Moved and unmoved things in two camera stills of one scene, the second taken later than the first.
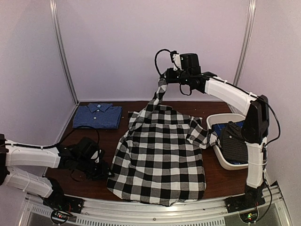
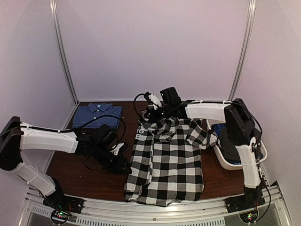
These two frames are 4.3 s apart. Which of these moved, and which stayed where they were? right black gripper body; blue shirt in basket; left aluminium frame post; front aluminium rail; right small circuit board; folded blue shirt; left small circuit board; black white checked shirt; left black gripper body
Moved: right black gripper body; black white checked shirt; left black gripper body
Stayed: front aluminium rail; left aluminium frame post; folded blue shirt; right small circuit board; left small circuit board; blue shirt in basket
